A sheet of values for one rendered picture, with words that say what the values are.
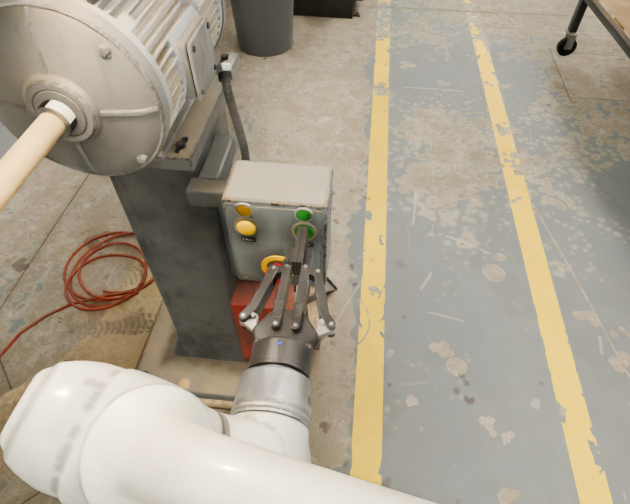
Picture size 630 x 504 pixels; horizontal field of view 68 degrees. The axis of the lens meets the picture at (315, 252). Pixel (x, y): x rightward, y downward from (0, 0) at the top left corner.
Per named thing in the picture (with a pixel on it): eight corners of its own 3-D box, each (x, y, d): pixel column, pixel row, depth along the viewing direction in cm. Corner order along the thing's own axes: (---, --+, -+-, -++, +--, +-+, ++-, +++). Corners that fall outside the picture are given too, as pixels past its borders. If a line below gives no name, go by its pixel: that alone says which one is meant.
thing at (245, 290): (259, 294, 156) (248, 218, 128) (296, 298, 155) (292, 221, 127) (244, 362, 140) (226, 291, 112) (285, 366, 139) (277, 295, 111)
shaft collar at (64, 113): (50, 128, 62) (34, 97, 58) (83, 131, 61) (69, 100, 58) (42, 137, 60) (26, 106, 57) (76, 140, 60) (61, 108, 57)
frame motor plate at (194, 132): (133, 59, 102) (128, 42, 99) (240, 65, 100) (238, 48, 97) (56, 162, 79) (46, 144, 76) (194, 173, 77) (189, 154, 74)
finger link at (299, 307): (287, 328, 58) (299, 329, 58) (301, 259, 65) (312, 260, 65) (289, 343, 61) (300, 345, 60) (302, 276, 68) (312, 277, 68)
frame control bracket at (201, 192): (195, 192, 87) (191, 176, 84) (295, 200, 86) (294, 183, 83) (189, 206, 85) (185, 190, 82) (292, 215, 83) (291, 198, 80)
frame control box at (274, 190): (240, 209, 104) (223, 107, 84) (336, 217, 102) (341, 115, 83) (213, 299, 88) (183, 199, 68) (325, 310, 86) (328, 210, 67)
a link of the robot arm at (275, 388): (310, 444, 55) (315, 396, 59) (309, 414, 48) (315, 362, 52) (234, 435, 56) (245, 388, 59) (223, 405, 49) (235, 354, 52)
